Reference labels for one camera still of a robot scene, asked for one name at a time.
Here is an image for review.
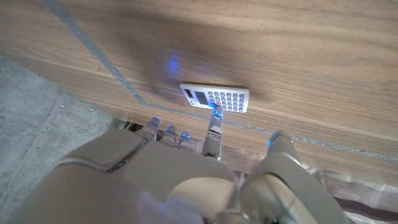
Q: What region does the white pocket calculator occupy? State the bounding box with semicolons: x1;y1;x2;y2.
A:
179;83;250;114

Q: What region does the printed sofa room backdrop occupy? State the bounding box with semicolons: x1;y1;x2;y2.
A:
111;119;398;224

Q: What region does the grey tape outline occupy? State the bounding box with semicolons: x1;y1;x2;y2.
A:
42;0;398;162

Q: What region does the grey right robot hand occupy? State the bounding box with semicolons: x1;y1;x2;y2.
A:
6;105;351;224

